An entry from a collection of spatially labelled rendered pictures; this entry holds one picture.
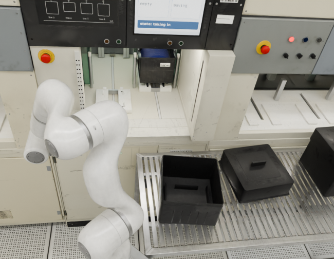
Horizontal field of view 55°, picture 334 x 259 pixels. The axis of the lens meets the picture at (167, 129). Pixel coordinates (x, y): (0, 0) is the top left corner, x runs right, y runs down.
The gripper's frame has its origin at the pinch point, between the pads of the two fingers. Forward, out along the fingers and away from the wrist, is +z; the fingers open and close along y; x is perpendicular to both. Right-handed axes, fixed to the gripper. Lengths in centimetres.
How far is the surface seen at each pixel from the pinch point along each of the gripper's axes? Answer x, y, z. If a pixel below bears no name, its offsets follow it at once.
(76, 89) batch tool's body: -1.8, 10.6, 13.0
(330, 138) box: -19, 139, -7
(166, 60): -10, 60, 54
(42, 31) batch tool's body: 26.8, 0.2, 12.3
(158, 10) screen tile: 37, 46, 12
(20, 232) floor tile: -120, -37, 11
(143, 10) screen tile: 37, 40, 12
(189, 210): -33, 60, -36
